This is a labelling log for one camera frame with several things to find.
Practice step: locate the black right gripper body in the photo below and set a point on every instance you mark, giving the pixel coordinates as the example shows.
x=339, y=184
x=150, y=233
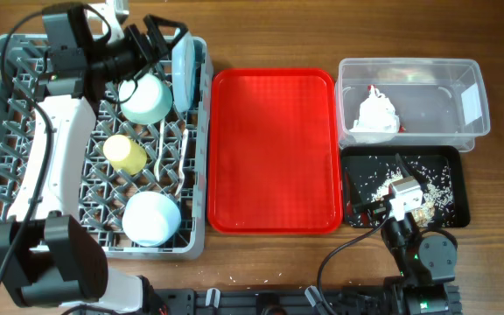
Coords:
x=372, y=208

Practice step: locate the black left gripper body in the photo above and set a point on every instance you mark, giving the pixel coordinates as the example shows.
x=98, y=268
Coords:
x=126, y=56

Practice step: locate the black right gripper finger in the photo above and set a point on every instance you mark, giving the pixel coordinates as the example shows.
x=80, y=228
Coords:
x=348, y=189
x=405, y=169

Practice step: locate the rice food waste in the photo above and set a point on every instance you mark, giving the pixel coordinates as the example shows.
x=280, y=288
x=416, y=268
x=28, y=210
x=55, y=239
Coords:
x=430, y=186

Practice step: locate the light blue plate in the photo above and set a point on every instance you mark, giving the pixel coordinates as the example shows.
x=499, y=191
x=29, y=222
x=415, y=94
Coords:
x=183, y=70

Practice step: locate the green bowl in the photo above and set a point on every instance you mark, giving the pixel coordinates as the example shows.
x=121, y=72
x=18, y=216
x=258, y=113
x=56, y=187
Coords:
x=146, y=101

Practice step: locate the white napkin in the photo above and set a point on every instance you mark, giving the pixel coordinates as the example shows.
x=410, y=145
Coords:
x=361, y=124

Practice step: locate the yellow plastic cup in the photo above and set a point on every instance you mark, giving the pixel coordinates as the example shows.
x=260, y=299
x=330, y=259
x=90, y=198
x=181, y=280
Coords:
x=124, y=154

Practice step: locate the white plastic spoon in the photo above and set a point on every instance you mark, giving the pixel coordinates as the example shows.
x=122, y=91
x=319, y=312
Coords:
x=181, y=174

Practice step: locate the white plastic fork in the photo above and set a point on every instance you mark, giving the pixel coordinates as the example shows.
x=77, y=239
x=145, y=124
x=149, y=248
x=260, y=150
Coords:
x=157, y=165

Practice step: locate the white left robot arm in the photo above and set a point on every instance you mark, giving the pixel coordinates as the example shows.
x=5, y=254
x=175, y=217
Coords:
x=47, y=259

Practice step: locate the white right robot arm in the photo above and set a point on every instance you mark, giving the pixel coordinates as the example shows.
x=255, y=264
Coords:
x=426, y=258

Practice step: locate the black waste tray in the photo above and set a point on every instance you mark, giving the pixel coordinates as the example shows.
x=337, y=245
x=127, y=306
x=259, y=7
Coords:
x=438, y=169

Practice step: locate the clear plastic bin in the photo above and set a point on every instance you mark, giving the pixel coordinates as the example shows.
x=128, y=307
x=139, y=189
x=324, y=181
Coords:
x=439, y=101

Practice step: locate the red plastic tray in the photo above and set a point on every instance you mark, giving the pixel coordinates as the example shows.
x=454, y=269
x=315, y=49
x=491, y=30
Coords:
x=274, y=162

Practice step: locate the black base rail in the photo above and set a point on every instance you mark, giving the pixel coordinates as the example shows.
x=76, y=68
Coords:
x=278, y=302

